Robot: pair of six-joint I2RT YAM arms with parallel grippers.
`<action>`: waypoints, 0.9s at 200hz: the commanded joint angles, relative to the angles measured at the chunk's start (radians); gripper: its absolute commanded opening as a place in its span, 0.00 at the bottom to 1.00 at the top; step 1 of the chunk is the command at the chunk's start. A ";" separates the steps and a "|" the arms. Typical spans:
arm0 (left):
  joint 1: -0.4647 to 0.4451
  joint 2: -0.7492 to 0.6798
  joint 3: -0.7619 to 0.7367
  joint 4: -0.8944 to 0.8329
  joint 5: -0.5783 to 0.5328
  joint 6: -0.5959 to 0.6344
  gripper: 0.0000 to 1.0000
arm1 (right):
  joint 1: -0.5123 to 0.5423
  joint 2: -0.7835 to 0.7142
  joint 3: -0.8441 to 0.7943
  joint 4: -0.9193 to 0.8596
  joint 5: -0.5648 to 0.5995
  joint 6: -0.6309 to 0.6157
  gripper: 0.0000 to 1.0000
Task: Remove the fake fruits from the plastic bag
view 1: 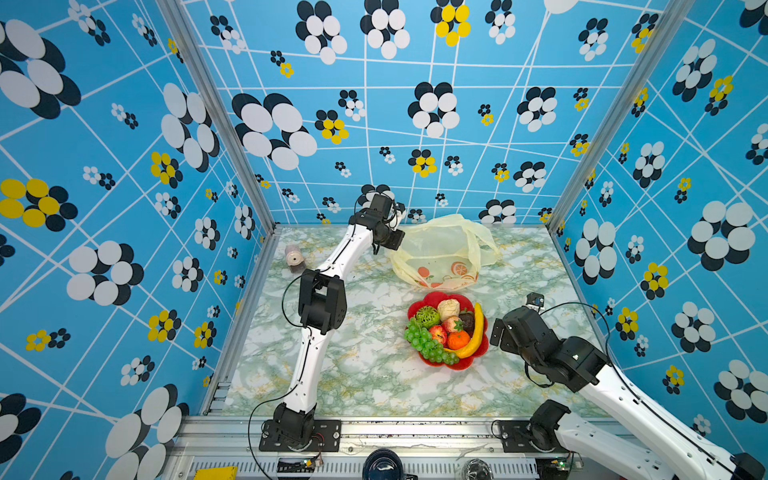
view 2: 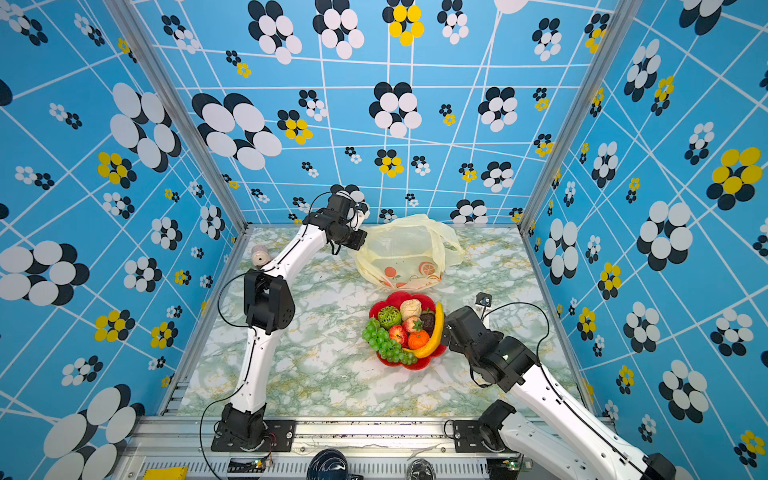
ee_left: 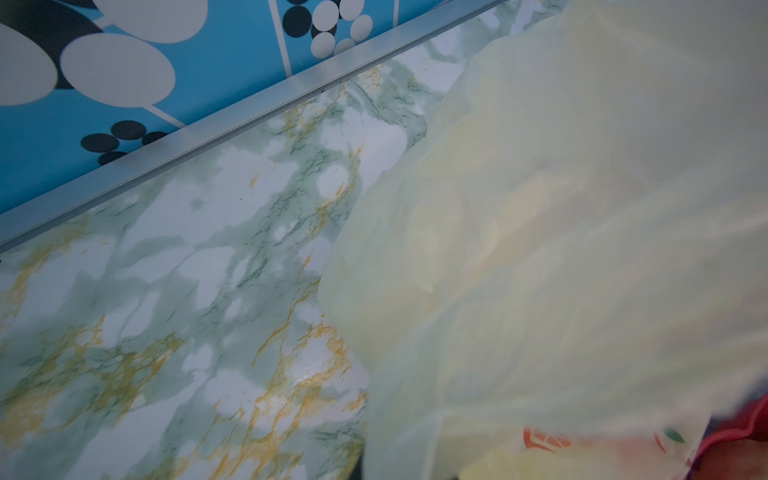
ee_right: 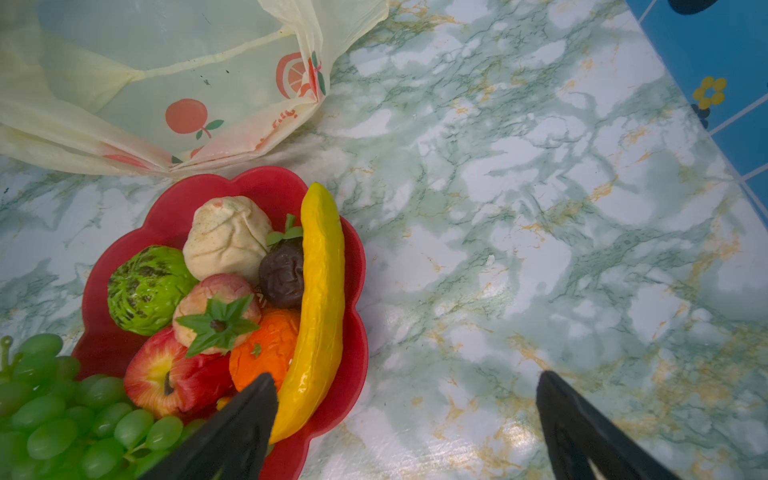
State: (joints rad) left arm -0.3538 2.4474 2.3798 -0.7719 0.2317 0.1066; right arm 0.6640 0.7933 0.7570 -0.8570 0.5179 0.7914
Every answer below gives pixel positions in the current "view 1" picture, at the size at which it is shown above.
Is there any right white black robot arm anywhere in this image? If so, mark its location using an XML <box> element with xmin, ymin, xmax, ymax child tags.
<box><xmin>490</xmin><ymin>304</ymin><xmax>767</xmax><ymax>479</ymax></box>

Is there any fake red strawberry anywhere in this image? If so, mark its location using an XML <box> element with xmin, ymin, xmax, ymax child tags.
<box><xmin>441</xmin><ymin>316</ymin><xmax>464</xmax><ymax>334</ymax></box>

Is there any fake orange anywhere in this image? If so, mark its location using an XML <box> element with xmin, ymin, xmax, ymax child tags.
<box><xmin>446</xmin><ymin>331</ymin><xmax>471</xmax><ymax>351</ymax></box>

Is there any aluminium front rail frame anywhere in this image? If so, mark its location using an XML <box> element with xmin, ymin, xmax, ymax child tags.
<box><xmin>160</xmin><ymin>416</ymin><xmax>685</xmax><ymax>480</ymax></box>

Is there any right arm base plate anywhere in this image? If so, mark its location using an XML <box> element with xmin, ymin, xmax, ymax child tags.
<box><xmin>491</xmin><ymin>420</ymin><xmax>567</xmax><ymax>454</ymax></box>

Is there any small pink roll object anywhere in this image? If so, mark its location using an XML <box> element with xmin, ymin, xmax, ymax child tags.
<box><xmin>285</xmin><ymin>244</ymin><xmax>306</xmax><ymax>273</ymax></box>

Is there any black round camera lens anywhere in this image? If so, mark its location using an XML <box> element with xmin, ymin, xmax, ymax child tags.
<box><xmin>362</xmin><ymin>448</ymin><xmax>407</xmax><ymax>480</ymax></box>

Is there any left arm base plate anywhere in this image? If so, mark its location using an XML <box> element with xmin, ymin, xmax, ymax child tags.
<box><xmin>258</xmin><ymin>419</ymin><xmax>342</xmax><ymax>453</ymax></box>

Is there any fake green grapes bunch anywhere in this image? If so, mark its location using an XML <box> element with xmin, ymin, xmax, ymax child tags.
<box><xmin>404</xmin><ymin>319</ymin><xmax>459</xmax><ymax>365</ymax></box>

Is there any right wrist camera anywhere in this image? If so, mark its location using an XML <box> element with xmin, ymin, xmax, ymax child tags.
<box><xmin>525</xmin><ymin>292</ymin><xmax>545</xmax><ymax>313</ymax></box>

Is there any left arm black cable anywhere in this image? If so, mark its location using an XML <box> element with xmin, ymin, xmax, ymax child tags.
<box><xmin>247</xmin><ymin>272</ymin><xmax>307</xmax><ymax>480</ymax></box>

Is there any fake green custard apple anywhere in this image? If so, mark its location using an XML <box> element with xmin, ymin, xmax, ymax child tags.
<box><xmin>415</xmin><ymin>305</ymin><xmax>442</xmax><ymax>329</ymax></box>

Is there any red flower-shaped plate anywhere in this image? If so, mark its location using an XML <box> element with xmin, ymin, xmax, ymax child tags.
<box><xmin>404</xmin><ymin>292</ymin><xmax>489</xmax><ymax>371</ymax></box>

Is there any fake red apple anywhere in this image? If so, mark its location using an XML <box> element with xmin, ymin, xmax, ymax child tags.
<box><xmin>429</xmin><ymin>325</ymin><xmax>448</xmax><ymax>346</ymax></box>

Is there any fake dark purple fruit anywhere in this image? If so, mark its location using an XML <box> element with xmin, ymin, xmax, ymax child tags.
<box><xmin>459</xmin><ymin>311</ymin><xmax>475</xmax><ymax>336</ymax></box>

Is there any left aluminium corner post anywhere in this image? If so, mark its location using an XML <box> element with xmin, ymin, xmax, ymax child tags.
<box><xmin>157</xmin><ymin>0</ymin><xmax>276</xmax><ymax>238</ymax></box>

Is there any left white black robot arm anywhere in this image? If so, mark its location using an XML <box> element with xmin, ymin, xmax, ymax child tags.
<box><xmin>272</xmin><ymin>191</ymin><xmax>405</xmax><ymax>448</ymax></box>

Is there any translucent yellowish plastic bag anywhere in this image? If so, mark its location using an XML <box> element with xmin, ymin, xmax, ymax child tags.
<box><xmin>387</xmin><ymin>214</ymin><xmax>502</xmax><ymax>292</ymax></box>

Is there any fake yellow banana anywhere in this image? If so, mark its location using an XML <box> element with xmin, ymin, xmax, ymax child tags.
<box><xmin>452</xmin><ymin>303</ymin><xmax>487</xmax><ymax>359</ymax></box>

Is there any aluminium corner post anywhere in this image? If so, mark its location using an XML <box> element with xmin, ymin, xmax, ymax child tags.
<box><xmin>157</xmin><ymin>0</ymin><xmax>276</xmax><ymax>238</ymax></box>
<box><xmin>547</xmin><ymin>0</ymin><xmax>695</xmax><ymax>236</ymax></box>

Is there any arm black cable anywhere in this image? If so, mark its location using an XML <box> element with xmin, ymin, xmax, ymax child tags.
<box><xmin>536</xmin><ymin>301</ymin><xmax>613</xmax><ymax>361</ymax></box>
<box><xmin>247</xmin><ymin>272</ymin><xmax>307</xmax><ymax>480</ymax></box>

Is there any yellow block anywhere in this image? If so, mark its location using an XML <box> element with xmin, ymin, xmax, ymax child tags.
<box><xmin>193</xmin><ymin>466</ymin><xmax>239</xmax><ymax>480</ymax></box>

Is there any right aluminium corner post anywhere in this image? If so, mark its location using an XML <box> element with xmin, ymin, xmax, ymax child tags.
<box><xmin>547</xmin><ymin>0</ymin><xmax>695</xmax><ymax>236</ymax></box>

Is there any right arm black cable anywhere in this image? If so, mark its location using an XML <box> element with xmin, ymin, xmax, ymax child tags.
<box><xmin>536</xmin><ymin>301</ymin><xmax>613</xmax><ymax>361</ymax></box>

